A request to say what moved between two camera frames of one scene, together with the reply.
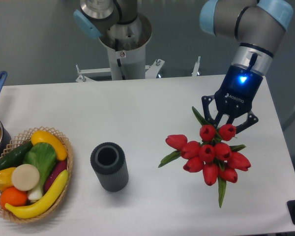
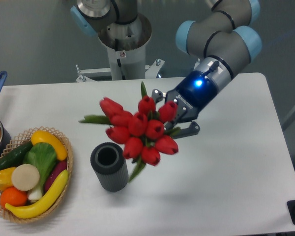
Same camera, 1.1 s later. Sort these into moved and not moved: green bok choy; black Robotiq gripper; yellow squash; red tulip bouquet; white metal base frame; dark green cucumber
Moved: black Robotiq gripper; red tulip bouquet
Not moved: green bok choy; dark green cucumber; yellow squash; white metal base frame
